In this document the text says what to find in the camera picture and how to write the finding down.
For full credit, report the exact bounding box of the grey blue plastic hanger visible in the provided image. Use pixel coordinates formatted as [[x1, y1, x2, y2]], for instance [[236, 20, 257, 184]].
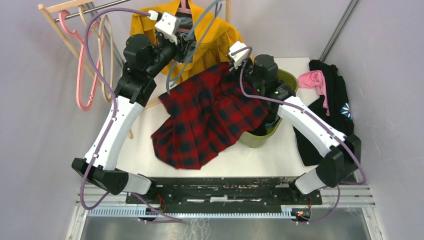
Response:
[[164, 0, 224, 95]]

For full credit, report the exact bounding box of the olive green plastic basket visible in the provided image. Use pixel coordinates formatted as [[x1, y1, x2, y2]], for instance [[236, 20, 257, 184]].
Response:
[[237, 69, 299, 149]]

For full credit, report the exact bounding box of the metal rack rod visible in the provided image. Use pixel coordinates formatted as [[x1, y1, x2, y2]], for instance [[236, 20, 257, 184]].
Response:
[[54, 0, 130, 23]]

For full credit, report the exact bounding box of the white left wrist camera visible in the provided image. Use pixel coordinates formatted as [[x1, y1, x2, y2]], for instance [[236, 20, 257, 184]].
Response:
[[148, 10, 181, 45]]

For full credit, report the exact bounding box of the beige wooden hanger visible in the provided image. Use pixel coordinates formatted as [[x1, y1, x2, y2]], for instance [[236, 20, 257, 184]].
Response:
[[78, 5, 114, 103]]

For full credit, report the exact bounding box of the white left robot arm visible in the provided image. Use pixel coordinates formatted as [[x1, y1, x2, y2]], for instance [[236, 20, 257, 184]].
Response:
[[71, 33, 196, 204]]

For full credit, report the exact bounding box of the black garment with flower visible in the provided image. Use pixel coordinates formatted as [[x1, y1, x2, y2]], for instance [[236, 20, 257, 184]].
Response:
[[292, 59, 355, 167]]

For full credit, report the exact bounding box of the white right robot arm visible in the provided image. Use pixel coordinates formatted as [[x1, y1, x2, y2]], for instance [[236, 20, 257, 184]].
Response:
[[238, 54, 367, 204]]

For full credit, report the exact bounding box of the black skirt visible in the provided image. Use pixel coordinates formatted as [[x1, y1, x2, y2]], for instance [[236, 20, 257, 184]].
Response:
[[249, 116, 280, 136]]

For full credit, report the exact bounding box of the pink plastic hanger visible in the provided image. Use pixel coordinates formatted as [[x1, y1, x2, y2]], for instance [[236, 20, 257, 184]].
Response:
[[176, 0, 192, 15], [58, 10, 105, 112]]

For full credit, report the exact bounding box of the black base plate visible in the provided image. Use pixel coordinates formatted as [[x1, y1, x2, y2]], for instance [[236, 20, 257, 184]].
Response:
[[141, 176, 323, 215]]

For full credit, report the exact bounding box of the yellow skirt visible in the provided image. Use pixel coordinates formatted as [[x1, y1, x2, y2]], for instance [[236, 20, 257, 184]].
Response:
[[129, 0, 244, 83]]

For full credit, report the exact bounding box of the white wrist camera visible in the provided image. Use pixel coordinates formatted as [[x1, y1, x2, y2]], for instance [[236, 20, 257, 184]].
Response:
[[227, 41, 251, 70], [148, 10, 181, 45]]

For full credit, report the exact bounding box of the wooden clothes rack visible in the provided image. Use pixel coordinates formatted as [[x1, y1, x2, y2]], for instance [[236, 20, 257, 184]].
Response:
[[37, 0, 233, 140]]

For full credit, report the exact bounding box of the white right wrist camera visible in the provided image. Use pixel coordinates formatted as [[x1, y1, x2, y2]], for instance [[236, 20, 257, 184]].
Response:
[[227, 41, 251, 70]]

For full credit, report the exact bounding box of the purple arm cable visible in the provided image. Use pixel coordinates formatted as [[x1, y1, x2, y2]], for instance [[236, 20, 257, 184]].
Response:
[[79, 7, 184, 224], [230, 46, 367, 225]]

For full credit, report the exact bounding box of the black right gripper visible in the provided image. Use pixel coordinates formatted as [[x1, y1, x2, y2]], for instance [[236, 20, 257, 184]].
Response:
[[230, 55, 264, 93]]

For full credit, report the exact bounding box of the pink garment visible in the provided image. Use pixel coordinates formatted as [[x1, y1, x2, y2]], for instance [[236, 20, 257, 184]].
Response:
[[297, 70, 330, 116]]

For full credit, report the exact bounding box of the white cable duct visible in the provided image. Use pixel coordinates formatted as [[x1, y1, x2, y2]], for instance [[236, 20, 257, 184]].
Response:
[[87, 205, 296, 220]]

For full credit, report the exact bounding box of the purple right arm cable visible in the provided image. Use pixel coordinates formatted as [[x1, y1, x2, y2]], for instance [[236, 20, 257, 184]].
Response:
[[230, 46, 367, 225]]

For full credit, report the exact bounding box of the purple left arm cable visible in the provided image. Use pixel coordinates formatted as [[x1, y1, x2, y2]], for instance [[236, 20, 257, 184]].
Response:
[[79, 7, 184, 224]]

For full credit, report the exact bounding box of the red plaid skirt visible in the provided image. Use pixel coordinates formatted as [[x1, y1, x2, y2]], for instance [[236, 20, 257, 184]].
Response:
[[151, 62, 268, 170]]

